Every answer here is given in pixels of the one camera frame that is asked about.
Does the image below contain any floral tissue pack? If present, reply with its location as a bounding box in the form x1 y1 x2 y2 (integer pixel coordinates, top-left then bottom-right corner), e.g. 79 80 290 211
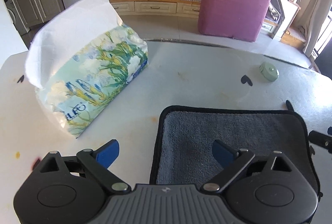
25 0 149 137

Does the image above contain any purple and grey towel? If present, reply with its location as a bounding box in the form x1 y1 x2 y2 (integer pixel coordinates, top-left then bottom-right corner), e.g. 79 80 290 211
149 105 320 192

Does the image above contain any small green round dish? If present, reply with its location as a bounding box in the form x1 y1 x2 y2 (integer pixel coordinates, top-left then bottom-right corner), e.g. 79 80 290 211
259 62 279 82

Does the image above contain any grey kitchen cabinet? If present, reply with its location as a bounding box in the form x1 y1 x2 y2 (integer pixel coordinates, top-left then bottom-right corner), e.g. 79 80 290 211
4 0 64 36

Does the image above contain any cream drawer sideboard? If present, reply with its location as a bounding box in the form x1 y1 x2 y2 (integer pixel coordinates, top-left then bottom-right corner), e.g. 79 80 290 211
110 0 200 18

